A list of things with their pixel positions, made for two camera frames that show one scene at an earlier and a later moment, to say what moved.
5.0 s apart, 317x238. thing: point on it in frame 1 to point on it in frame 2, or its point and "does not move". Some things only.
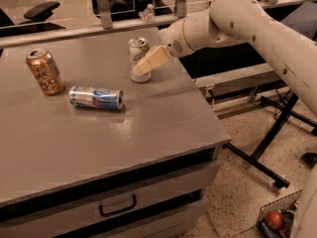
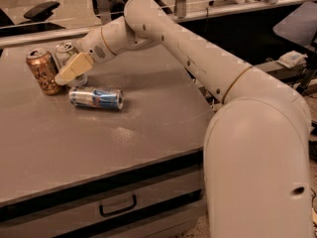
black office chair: (36, 21) does not move
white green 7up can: (138, 49) to (62, 52)
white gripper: (173, 39) to (93, 46)
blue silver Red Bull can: (95, 97) does not move
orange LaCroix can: (45, 70) does not move
